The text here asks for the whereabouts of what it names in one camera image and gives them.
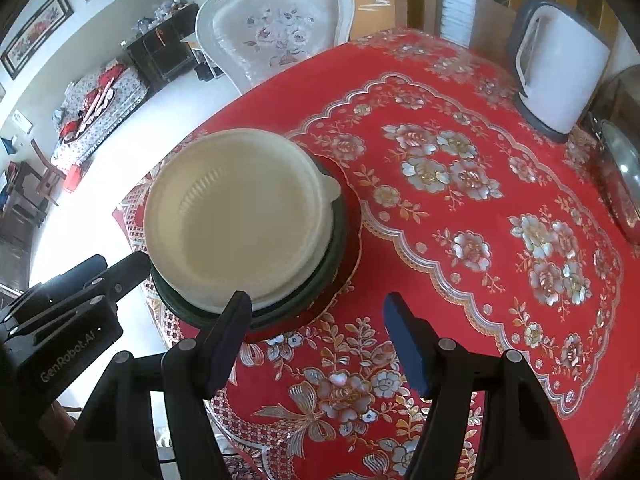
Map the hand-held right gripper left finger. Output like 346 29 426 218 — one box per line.
65 290 253 480

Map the white louvered door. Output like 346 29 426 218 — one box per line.
440 0 501 43

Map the wooden chair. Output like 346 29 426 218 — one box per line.
30 137 68 207

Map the cardboard box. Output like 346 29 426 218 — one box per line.
347 0 397 29

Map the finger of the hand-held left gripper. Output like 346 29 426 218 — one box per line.
10 254 109 312
84 251 152 302

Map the cream plastic colander bowl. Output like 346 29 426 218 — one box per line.
144 129 343 311

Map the white bowl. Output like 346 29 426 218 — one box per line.
160 220 335 313

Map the dark wooden cabinet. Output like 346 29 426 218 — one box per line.
122 2 201 93

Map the floral covered sofa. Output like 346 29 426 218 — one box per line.
50 62 151 171

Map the green plastic bowl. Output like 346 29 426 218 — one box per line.
150 160 351 332

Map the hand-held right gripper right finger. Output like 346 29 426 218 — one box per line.
382 292 581 480

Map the steel pot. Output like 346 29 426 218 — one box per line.
585 110 640 248

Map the long framed floral picture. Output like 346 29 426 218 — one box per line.
0 0 74 81

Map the red floral tablecloth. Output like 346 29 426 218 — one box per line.
117 27 640 480

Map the glass pot lid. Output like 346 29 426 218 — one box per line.
595 119 640 243

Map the white ornate chair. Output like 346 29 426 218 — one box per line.
195 0 356 96

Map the white electric kettle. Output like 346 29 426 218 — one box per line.
506 0 612 143

